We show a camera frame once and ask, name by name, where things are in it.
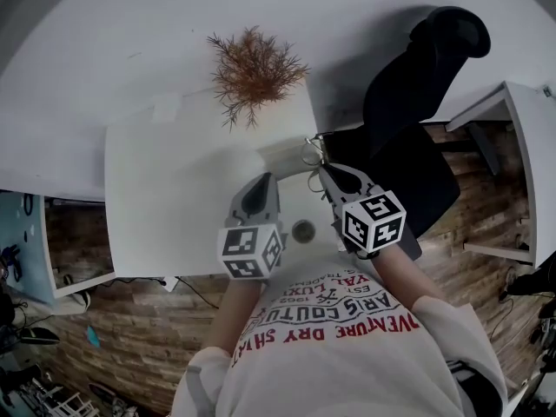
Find white desk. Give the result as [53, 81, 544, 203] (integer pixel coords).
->
[445, 80, 556, 269]
[0, 76, 108, 202]
[103, 80, 341, 280]

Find black floor cable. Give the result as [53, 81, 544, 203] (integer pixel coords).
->
[162, 275, 221, 310]

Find dried reddish potted plant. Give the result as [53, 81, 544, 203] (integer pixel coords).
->
[207, 25, 311, 135]

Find blue cable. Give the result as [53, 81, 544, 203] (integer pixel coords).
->
[0, 242, 23, 282]

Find white glasses case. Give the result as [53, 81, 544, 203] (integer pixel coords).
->
[255, 139, 325, 182]

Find black office chair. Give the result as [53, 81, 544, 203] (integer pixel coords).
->
[323, 5, 493, 261]

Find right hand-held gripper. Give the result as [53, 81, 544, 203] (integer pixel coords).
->
[319, 164, 407, 255]

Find person's right forearm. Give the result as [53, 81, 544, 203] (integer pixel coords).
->
[373, 247, 447, 317]

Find round desk cable grommet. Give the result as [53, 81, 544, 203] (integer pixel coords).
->
[291, 218, 315, 243]

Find light blue table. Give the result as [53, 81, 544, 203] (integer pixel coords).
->
[0, 190, 116, 300]

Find black eyeglasses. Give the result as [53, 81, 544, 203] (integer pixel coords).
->
[301, 131, 334, 202]

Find pile of gear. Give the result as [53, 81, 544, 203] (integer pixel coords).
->
[0, 362, 131, 417]

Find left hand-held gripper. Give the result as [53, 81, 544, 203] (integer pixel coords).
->
[216, 172, 288, 281]

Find person's left forearm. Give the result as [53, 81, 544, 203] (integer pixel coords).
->
[203, 275, 268, 356]

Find white printed shirt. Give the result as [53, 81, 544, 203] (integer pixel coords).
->
[170, 253, 509, 417]

